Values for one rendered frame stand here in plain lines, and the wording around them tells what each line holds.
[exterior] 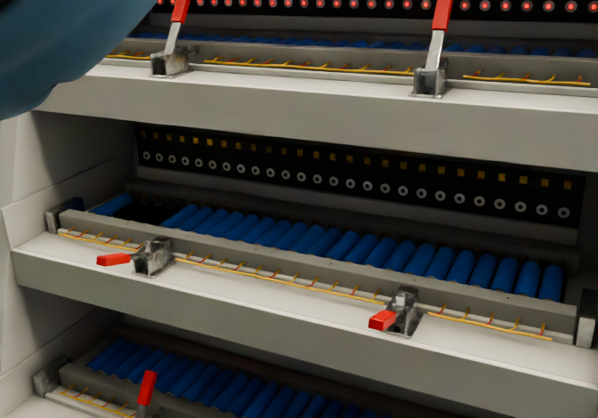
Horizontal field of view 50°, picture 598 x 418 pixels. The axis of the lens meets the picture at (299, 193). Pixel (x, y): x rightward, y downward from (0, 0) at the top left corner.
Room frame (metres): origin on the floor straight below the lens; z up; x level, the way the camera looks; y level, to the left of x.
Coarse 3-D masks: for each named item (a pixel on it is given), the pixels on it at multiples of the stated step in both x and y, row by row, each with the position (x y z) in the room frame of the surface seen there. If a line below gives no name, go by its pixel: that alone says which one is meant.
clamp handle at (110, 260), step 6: (144, 246) 0.64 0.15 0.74; (150, 246) 0.64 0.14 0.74; (144, 252) 0.64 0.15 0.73; (150, 252) 0.64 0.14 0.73; (102, 258) 0.58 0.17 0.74; (108, 258) 0.58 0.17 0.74; (114, 258) 0.58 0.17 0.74; (120, 258) 0.59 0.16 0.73; (126, 258) 0.60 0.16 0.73; (132, 258) 0.61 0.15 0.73; (138, 258) 0.62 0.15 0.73; (102, 264) 0.58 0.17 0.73; (108, 264) 0.58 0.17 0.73; (114, 264) 0.59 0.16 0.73
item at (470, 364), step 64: (64, 192) 0.77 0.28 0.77; (256, 192) 0.77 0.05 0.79; (320, 192) 0.74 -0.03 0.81; (64, 256) 0.68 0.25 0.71; (192, 320) 0.61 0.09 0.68; (256, 320) 0.58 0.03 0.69; (320, 320) 0.55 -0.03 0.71; (448, 320) 0.55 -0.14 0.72; (576, 320) 0.54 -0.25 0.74; (448, 384) 0.51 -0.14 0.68; (512, 384) 0.48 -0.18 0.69; (576, 384) 0.46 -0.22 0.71
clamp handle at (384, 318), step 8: (400, 296) 0.53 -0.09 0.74; (400, 304) 0.53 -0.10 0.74; (384, 312) 0.49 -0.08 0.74; (392, 312) 0.50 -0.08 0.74; (400, 312) 0.51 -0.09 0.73; (368, 320) 0.47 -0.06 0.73; (376, 320) 0.47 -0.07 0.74; (384, 320) 0.47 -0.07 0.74; (392, 320) 0.49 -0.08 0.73; (376, 328) 0.47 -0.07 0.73; (384, 328) 0.47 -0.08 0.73
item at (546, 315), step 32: (64, 224) 0.73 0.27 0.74; (96, 224) 0.71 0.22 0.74; (128, 224) 0.70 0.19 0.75; (224, 256) 0.64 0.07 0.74; (256, 256) 0.63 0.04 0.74; (288, 256) 0.62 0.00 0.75; (352, 288) 0.59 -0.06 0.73; (384, 288) 0.57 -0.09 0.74; (416, 288) 0.56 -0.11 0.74; (448, 288) 0.55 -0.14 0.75; (480, 288) 0.55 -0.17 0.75; (512, 320) 0.53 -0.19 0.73; (544, 320) 0.52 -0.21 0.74
